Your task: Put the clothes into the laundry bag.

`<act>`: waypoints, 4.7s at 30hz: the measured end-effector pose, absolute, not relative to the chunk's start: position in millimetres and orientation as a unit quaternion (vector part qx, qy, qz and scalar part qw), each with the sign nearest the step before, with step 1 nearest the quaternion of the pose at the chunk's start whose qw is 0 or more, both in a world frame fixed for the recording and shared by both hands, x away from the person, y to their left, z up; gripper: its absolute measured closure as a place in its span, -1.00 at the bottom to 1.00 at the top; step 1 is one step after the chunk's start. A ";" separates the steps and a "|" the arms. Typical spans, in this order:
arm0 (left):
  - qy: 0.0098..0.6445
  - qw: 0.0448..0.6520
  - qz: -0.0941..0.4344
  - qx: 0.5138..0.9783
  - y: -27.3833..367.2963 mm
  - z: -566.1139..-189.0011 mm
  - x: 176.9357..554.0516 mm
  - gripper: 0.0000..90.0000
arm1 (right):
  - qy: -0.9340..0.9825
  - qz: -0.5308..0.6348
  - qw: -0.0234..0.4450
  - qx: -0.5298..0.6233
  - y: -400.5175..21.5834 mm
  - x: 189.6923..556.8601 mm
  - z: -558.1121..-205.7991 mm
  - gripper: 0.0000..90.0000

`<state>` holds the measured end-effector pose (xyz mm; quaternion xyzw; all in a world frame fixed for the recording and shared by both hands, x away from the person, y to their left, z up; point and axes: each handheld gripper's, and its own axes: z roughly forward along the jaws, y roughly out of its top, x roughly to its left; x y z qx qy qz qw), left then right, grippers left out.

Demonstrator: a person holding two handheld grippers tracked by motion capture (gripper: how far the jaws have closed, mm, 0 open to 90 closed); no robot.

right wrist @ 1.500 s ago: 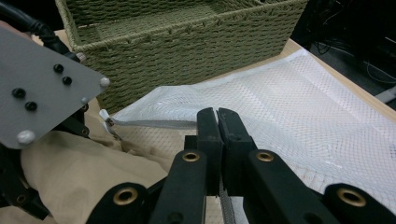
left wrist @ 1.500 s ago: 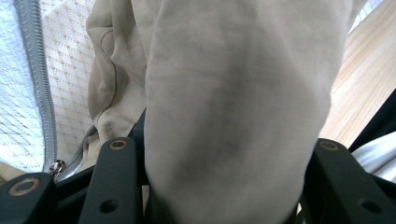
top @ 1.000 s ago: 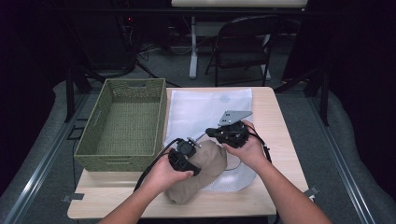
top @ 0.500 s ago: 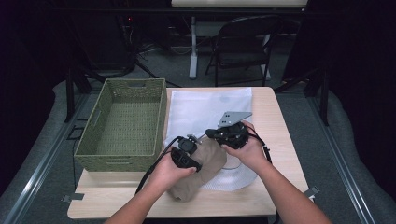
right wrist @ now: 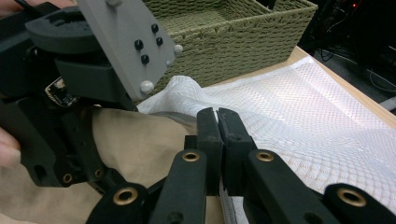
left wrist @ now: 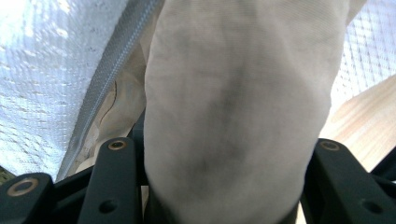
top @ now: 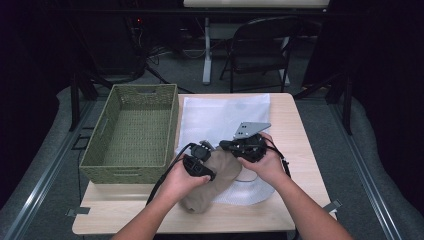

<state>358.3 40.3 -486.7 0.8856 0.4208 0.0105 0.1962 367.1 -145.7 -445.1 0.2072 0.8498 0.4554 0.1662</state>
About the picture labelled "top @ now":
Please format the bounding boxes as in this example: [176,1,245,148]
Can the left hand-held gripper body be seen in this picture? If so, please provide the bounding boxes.
[182,139,216,178]

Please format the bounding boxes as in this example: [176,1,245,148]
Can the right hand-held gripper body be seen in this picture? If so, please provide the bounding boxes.
[229,121,272,164]

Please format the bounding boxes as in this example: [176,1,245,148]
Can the beige cloth garment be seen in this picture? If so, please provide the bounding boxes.
[178,148,243,214]

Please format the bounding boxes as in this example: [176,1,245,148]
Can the green woven basket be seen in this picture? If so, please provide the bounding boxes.
[78,83,180,185]

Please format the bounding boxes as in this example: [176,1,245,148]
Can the person's left hand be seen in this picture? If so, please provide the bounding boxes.
[159,159,212,207]

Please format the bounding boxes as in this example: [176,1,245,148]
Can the person's right hand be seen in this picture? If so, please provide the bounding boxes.
[237,132,291,190]

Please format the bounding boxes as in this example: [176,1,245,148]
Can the white desk with metal leg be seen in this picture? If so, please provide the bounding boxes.
[183,0,330,87]

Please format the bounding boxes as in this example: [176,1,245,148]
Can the grey tape strip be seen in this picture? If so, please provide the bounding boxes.
[66,206,91,218]
[322,199,343,214]

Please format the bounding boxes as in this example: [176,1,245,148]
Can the black metal stand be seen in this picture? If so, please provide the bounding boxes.
[68,71,114,133]
[293,71,354,136]

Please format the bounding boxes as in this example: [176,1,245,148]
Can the black folding chair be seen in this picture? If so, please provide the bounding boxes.
[218,15,303,94]

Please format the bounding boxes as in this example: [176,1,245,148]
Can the dark equipment with red light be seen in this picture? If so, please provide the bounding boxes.
[96,13,148,79]

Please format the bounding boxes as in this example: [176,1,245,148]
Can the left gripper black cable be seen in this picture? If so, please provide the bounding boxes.
[145,142,198,206]

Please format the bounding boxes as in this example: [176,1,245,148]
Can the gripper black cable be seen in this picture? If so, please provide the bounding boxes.
[145,142,198,206]
[264,136,293,179]

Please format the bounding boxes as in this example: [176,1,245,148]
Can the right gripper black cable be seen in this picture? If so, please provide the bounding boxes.
[264,136,293,179]

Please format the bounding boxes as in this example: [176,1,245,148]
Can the metal floor rail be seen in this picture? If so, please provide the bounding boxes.
[328,99,404,240]
[0,99,98,240]

